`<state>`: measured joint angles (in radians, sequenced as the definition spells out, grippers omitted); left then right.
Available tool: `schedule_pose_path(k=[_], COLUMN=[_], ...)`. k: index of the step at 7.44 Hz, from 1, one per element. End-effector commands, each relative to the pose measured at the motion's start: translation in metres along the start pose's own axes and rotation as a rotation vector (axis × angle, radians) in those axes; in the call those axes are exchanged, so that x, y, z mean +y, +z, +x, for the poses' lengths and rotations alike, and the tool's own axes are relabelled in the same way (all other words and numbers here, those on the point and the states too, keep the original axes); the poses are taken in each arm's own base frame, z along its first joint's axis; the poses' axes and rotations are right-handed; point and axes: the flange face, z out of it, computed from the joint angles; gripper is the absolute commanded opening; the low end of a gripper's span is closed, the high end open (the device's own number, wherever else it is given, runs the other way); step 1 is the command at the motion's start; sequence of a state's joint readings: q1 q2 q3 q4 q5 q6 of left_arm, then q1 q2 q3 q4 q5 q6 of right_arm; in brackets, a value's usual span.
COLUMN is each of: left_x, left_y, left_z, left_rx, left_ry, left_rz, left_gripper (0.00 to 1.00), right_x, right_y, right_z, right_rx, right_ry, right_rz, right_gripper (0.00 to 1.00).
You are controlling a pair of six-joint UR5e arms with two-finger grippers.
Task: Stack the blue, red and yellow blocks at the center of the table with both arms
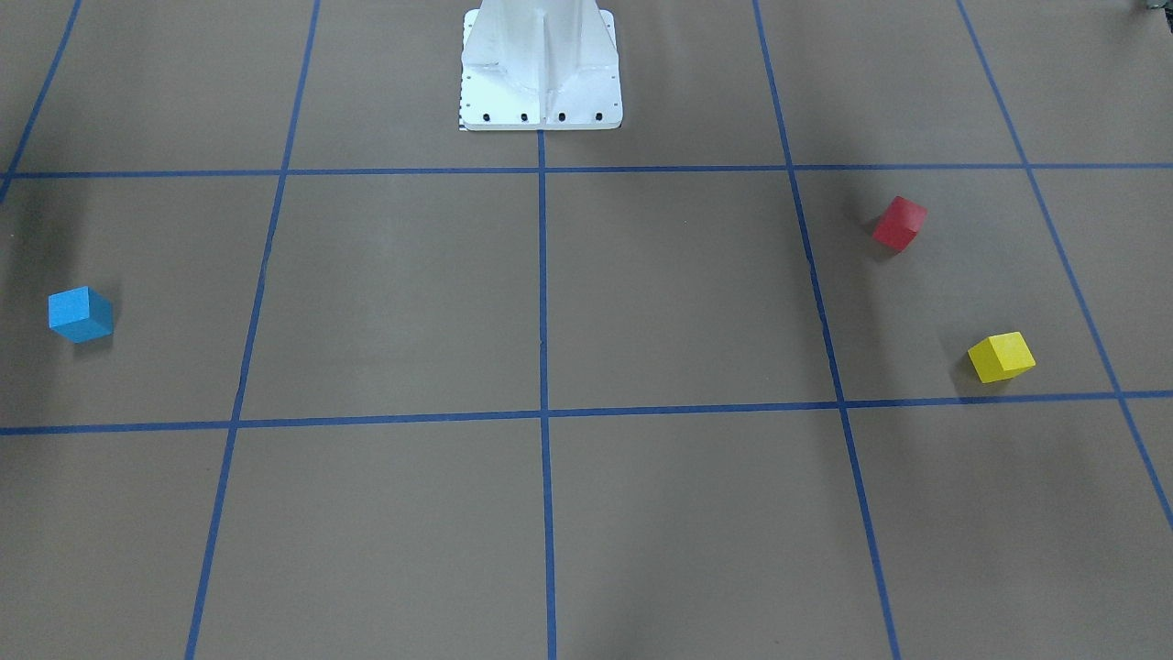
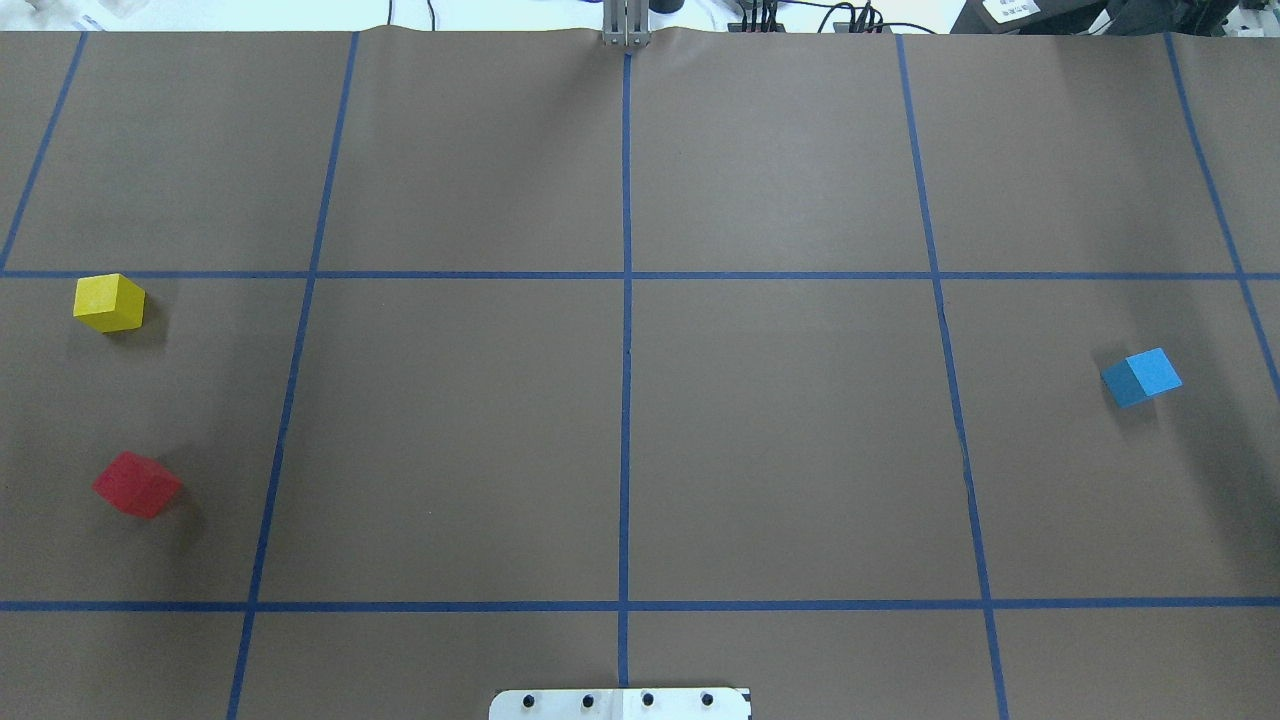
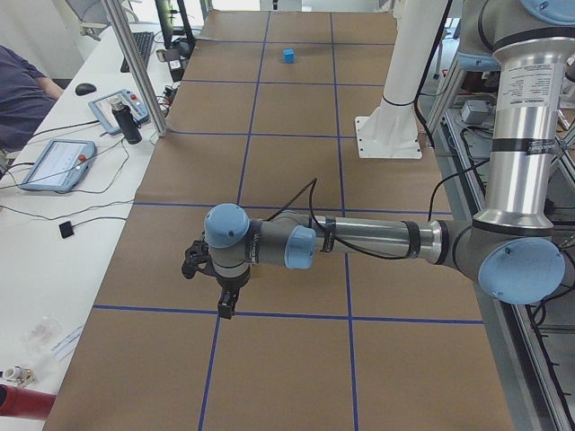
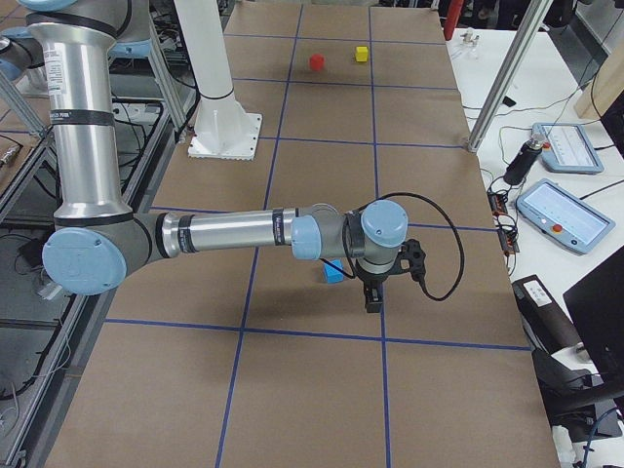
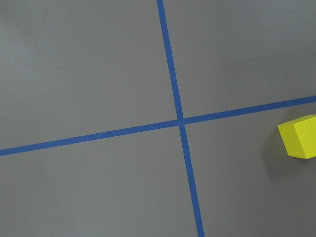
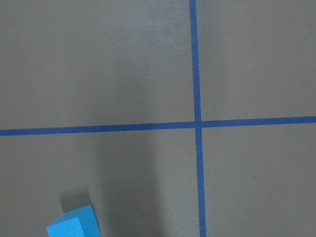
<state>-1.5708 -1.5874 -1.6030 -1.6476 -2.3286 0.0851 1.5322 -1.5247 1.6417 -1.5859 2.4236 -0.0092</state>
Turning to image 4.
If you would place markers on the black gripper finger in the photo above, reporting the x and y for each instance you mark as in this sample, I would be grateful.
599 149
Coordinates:
373 300

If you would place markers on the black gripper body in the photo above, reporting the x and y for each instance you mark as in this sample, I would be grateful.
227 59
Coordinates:
371 281

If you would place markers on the blue block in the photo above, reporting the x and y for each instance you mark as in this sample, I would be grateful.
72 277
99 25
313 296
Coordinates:
333 271

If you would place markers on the red block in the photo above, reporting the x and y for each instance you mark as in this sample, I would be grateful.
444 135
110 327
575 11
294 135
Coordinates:
316 62

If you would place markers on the yellow block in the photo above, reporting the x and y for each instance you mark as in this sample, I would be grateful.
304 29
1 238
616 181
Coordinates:
362 54

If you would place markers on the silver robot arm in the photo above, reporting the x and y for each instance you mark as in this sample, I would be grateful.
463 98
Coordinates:
99 241

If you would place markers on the black water bottle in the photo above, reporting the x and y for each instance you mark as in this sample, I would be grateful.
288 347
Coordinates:
517 171

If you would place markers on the near teach pendant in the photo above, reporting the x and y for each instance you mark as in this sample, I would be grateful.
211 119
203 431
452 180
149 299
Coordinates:
563 217

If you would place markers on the teach pendant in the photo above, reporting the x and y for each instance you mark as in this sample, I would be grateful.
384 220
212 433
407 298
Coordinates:
567 149
563 217

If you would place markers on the far teach pendant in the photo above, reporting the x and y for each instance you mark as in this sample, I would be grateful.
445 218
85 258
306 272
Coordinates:
567 149

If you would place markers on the red cylinder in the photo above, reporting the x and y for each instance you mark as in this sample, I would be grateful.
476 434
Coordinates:
453 15

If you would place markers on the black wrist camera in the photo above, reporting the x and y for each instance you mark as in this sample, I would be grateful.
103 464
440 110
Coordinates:
413 260

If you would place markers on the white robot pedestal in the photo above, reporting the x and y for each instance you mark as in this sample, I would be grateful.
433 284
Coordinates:
222 128

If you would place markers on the aluminium frame post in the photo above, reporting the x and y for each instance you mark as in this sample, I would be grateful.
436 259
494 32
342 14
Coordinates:
534 16

